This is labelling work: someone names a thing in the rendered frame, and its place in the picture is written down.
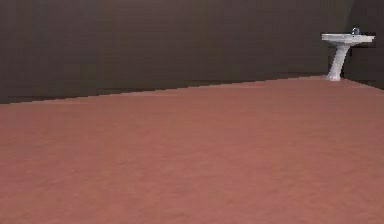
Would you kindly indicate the grey metal sink faucet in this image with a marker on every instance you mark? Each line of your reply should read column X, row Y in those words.
column 355, row 31

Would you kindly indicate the white pedestal sink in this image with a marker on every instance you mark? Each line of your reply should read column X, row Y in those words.
column 339, row 60

